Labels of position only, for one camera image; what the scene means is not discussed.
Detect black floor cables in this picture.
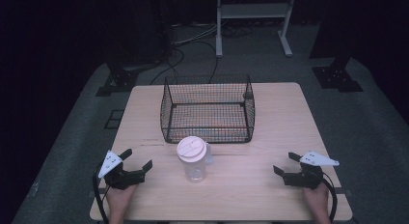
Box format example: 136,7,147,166
149,22,255,86

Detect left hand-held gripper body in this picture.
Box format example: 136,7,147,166
97,150,146,190

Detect person's left hand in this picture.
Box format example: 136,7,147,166
105,182,139,224

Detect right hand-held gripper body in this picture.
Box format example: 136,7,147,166
281,150,341,190

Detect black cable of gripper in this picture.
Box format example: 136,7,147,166
321,172,339,223
92,162,111,224

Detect clear plastic pitcher white lid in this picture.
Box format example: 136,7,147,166
176,135,214,183

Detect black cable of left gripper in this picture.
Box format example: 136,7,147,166
92,162,111,224

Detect person's right hand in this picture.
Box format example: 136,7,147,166
302,182,332,224

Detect white metal table frame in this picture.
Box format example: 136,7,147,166
215,0,297,59

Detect black metal stand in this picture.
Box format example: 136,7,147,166
312,46,365,93
95,40,140,98

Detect black wire mesh basket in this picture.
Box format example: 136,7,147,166
159,73,256,145

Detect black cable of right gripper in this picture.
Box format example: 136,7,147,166
321,172,339,223

